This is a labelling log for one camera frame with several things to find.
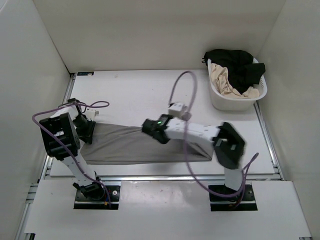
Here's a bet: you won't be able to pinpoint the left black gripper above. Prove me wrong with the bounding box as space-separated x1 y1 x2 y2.
73 115 97 144

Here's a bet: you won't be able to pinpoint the grey trousers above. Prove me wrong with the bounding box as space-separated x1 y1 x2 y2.
79 122 213 166

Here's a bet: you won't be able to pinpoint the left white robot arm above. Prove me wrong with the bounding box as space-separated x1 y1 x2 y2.
32 98 110 202

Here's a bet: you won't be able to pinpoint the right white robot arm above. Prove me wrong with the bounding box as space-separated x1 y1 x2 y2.
141 114 246 200

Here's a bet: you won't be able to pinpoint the dark label sticker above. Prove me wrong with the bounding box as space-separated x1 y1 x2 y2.
77 71 94 76

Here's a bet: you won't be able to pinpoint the white laundry basket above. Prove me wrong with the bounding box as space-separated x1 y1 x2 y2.
207 59 268 111

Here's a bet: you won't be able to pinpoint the beige garment in basket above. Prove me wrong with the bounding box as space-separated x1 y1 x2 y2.
210 63 260 99

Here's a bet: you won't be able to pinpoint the black garment in basket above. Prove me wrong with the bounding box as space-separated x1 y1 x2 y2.
202 49 266 94

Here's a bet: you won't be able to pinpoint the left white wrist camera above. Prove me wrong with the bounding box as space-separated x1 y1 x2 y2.
84 108 99 121

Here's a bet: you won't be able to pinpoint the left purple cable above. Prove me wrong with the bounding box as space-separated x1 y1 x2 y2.
31 100 113 208

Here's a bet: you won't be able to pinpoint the purple cable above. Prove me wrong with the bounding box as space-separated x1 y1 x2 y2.
168 71 260 201
31 100 113 208

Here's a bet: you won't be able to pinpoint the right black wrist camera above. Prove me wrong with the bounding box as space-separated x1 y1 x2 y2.
168 102 192 121

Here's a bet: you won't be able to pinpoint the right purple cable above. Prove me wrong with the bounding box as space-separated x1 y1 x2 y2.
168 71 260 201

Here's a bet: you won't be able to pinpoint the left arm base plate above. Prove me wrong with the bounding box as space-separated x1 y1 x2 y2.
72 183 121 210

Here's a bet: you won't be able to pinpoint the aluminium table frame rail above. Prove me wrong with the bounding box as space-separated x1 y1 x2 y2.
17 72 313 240

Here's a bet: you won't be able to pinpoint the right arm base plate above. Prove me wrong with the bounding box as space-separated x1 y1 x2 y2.
209 184 258 212

